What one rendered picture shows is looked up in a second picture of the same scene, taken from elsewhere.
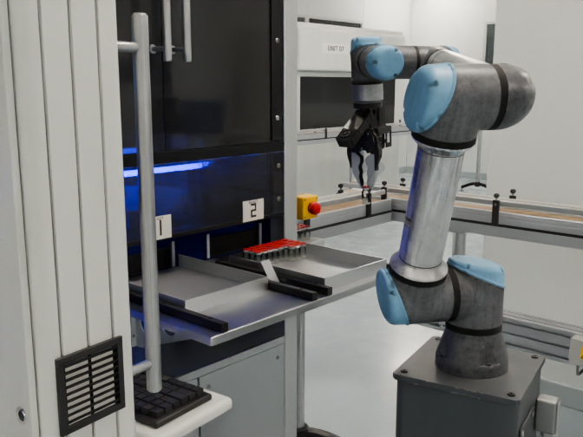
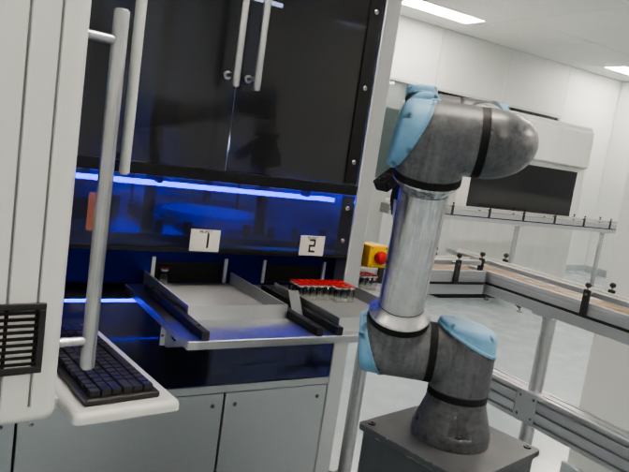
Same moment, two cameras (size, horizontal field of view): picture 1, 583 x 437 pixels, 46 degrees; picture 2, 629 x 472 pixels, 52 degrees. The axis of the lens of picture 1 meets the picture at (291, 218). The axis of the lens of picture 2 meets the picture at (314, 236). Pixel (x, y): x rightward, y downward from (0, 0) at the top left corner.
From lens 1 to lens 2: 43 cm
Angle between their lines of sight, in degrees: 16
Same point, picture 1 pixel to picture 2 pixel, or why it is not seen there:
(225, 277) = (258, 300)
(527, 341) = (598, 449)
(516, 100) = (499, 146)
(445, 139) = (416, 177)
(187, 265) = (235, 284)
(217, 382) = (244, 403)
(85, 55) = (45, 33)
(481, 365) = (450, 436)
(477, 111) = (452, 152)
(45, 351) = not seen: outside the picture
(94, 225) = (31, 191)
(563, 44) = not seen: outside the picture
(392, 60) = not seen: hidden behind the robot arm
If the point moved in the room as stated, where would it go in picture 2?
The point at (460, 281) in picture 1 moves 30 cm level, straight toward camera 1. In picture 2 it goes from (440, 340) to (371, 377)
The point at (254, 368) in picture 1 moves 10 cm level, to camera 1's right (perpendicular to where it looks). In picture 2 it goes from (289, 399) to (320, 407)
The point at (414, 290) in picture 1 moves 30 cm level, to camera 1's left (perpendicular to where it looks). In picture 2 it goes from (383, 337) to (234, 304)
